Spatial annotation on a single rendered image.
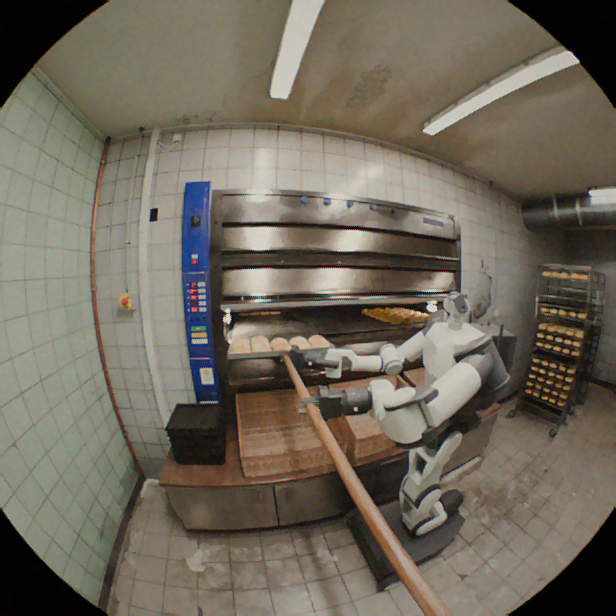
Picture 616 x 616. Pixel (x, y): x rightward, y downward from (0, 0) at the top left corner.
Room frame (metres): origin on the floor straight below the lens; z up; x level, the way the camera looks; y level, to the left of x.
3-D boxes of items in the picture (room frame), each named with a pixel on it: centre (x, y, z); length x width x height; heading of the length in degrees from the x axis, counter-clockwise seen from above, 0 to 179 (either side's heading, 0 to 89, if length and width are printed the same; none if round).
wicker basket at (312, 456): (1.18, 0.13, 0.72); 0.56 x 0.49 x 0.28; 106
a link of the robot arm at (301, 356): (1.05, 0.02, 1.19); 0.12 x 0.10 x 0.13; 69
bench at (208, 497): (1.27, -0.34, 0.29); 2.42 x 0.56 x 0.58; 104
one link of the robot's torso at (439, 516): (0.74, -0.65, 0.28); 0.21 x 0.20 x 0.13; 104
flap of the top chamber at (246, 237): (1.58, -0.37, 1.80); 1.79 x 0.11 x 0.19; 104
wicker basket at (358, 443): (1.32, -0.46, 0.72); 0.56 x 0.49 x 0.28; 105
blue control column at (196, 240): (2.22, 0.87, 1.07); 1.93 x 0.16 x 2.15; 14
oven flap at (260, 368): (1.58, -0.37, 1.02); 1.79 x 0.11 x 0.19; 104
